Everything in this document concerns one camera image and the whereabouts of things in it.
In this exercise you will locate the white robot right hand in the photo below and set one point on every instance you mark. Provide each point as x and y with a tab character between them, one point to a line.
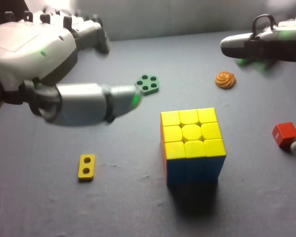
273	44

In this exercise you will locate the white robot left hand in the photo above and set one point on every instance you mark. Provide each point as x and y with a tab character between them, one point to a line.
27	49

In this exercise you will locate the Rubik's cube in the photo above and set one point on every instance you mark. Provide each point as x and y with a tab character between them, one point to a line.
192	133

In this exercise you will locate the red cube block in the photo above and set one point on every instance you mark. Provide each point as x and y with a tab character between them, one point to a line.
284	133

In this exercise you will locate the white backdrop sheet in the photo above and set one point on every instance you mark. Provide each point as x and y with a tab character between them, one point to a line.
51	5

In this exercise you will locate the orange swirl cookie toy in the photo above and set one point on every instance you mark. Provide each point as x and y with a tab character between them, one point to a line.
225	80

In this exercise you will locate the green pentagon block with holes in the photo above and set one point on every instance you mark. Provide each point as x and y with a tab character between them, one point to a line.
149	82

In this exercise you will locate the yellow two-hole block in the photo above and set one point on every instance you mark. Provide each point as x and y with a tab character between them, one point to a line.
86	165

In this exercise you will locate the grey table cloth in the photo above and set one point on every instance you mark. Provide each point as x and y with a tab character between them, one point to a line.
138	209

